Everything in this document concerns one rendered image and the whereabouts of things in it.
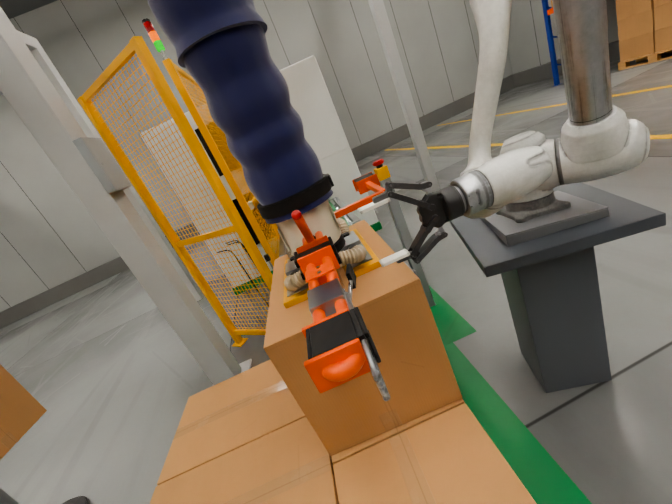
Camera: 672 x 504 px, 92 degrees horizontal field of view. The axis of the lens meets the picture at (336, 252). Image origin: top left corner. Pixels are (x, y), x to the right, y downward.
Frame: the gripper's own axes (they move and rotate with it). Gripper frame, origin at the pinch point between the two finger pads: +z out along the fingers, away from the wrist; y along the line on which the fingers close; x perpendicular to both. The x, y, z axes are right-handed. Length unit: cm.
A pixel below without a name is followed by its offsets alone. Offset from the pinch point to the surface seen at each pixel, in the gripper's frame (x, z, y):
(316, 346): -33.5, 16.1, -2.0
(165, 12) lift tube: 19, 22, -60
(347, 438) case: -3, 27, 49
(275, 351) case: -2.8, 32.0, 15.2
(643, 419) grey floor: 7, -65, 107
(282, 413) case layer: 20, 49, 53
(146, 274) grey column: 126, 121, 9
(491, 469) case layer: -22, -2, 53
